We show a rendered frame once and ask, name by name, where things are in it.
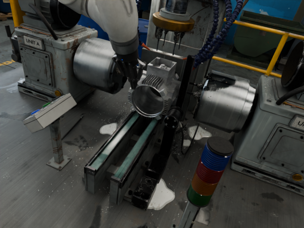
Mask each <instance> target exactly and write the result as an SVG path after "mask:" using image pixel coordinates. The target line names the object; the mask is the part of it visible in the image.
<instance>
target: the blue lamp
mask: <svg viewBox="0 0 304 228"><path fill-rule="evenodd" d="M231 156H232V155H230V156H220V155H216V154H214V153H213V152H212V151H211V150H210V149H209V148H208V147H207V144H205V147H204V150H203V152H202V155H201V161H202V163H203V164H204V165H205V166H206V167H207V168H209V169H211V170H214V171H222V170H224V169H225V168H226V166H227V164H228V162H229V160H230V158H231Z"/></svg>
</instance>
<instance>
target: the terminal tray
mask: <svg viewBox="0 0 304 228"><path fill-rule="evenodd" d="M151 64H152V65H151ZM176 64H177V62H174V63H173V61H170V60H167V59H163V58H160V57H156V58H155V59H154V60H153V61H151V62H150V63H149V64H148V65H147V72H146V77H147V76H148V75H151V76H152V75H153V76H154V75H155V76H156V75H157V77H158V76H159V78H160V77H161V78H162V80H164V83H165V84H166V85H167V84H168V83H169V82H170V81H171V80H172V78H173V76H174V75H175V71H176ZM167 69H168V70H167Z"/></svg>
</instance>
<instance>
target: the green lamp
mask: <svg viewBox="0 0 304 228"><path fill-rule="evenodd" d="M212 195H213V194H211V195H208V196H205V195H201V194H199V193H197V192H196V191H195V190H194V189H193V187H192V184H190V187H189V189H188V197H189V199H190V200H191V202H193V203H194V204H196V205H199V206H204V205H206V204H208V202H209V201H210V199H211V197H212Z"/></svg>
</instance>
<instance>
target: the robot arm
mask: <svg viewBox="0 0 304 228"><path fill-rule="evenodd" d="M58 1H59V2H61V3H62V4H64V5H66V6H67V7H69V8H70V9H72V10H73V11H75V12H77V13H79V14H82V15H84V16H86V17H89V18H91V19H92V20H94V21H95V22H96V23H97V24H98V25H99V26H100V27H101V28H102V29H103V31H105V32H106V33H107V34H108V37H109V40H110V43H111V46H112V49H113V50H114V51H115V52H116V53H115V54H114V55H113V57H112V60H113V61H114V62H115V63H116V65H117V67H118V69H119V70H120V72H121V74H122V75H123V76H126V77H127V79H128V81H129V82H130V85H131V89H133V90H135V89H136V87H137V85H138V81H139V80H140V79H141V77H142V74H143V70H144V67H145V66H146V64H147V63H146V62H141V61H140V58H139V56H138V46H139V39H138V10H137V5H136V0H58ZM137 64H139V70H138V72H137V67H136V65H137Z"/></svg>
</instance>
